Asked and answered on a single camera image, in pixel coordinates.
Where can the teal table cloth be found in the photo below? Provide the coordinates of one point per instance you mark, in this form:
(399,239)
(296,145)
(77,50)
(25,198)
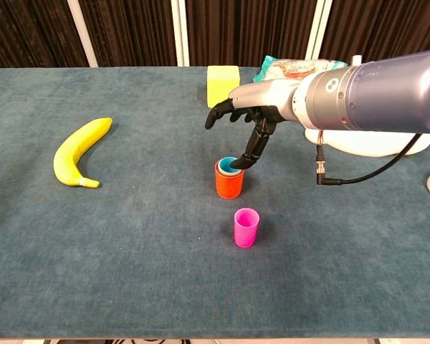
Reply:
(129,251)

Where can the yellow cube block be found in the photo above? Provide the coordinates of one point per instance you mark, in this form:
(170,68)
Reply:
(218,82)

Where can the dark brown partition panel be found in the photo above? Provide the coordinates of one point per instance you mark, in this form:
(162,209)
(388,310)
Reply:
(247,28)
(387,28)
(28,32)
(132,32)

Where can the blue plastic cup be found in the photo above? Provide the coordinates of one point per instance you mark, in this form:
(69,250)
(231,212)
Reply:
(226,164)

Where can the pink plastic cup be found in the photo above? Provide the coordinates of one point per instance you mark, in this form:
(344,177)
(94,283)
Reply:
(245,236)

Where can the white partition frame post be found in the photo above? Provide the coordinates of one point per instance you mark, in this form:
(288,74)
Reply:
(82,32)
(319,28)
(180,32)

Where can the orange plastic cup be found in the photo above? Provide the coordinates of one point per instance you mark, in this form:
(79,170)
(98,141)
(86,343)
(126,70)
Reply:
(229,186)

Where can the teal snack packet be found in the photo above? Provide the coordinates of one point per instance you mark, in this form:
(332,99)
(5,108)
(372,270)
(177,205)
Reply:
(283,70)

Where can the white fish toy board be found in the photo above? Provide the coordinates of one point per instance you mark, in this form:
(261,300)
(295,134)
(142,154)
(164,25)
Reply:
(362,145)

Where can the yellow toy banana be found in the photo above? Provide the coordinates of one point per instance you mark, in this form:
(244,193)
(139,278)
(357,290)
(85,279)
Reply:
(75,150)

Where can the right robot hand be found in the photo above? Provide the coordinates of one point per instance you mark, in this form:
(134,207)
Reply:
(268,100)

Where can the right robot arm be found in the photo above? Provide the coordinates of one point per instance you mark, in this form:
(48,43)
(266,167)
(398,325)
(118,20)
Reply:
(380,93)

